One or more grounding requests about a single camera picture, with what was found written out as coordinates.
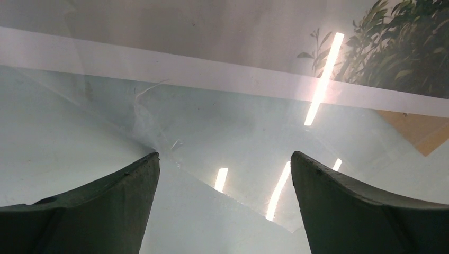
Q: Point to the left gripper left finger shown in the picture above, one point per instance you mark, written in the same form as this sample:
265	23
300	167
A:
108	215

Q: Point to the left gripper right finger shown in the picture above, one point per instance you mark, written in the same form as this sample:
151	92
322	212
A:
341	214

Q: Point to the clear plastic sheet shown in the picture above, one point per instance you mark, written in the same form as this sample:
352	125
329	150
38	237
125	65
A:
242	141

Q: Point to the black and white photo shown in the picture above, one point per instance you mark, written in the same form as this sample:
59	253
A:
234	46

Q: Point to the brown backing board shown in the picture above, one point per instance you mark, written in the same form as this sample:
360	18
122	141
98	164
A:
424	133

